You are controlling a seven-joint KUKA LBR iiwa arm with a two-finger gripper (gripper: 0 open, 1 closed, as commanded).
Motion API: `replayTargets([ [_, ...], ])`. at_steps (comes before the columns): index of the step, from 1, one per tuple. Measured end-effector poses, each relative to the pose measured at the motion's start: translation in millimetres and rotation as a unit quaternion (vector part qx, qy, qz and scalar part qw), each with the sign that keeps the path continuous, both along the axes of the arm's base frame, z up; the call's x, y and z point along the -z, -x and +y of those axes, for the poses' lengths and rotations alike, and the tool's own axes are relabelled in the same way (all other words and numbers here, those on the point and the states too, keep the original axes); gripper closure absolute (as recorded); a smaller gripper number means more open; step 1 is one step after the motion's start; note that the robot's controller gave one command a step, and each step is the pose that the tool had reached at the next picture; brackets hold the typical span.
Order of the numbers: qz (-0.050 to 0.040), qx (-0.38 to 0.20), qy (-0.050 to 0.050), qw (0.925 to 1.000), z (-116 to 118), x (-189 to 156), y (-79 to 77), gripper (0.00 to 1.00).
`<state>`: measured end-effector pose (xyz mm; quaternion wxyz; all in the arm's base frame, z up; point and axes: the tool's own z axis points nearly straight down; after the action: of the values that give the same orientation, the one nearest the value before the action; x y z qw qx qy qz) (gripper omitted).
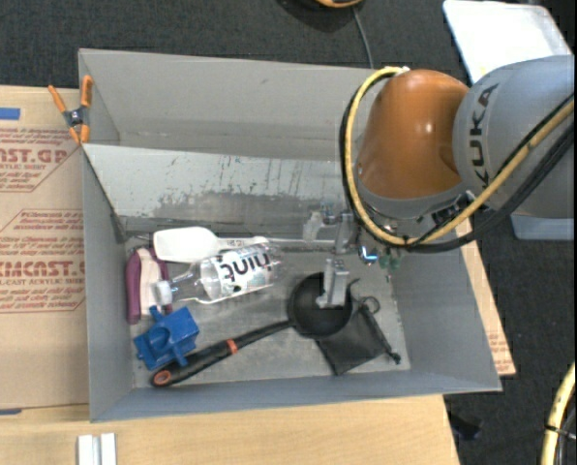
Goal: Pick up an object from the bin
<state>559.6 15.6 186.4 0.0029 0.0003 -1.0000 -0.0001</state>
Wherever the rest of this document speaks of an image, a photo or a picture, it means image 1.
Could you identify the black mesh pouch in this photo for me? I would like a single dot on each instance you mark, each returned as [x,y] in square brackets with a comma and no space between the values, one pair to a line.
[361,344]

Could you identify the grey metal bin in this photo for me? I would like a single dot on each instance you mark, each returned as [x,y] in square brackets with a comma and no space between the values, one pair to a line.
[250,95]

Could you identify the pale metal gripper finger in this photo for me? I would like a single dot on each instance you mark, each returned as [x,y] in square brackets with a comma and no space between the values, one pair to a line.
[312,225]
[336,281]

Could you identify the white plastic scoop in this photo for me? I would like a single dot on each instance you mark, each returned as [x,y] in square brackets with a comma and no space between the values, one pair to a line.
[182,245]

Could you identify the clear plastic bottle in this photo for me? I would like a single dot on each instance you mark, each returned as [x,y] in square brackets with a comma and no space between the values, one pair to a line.
[230,271]

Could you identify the brown cardboard board, red print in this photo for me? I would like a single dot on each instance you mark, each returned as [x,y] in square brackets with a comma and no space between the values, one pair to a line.
[37,240]

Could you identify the blue plastic block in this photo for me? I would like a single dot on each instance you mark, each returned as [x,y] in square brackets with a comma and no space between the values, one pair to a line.
[167,339]

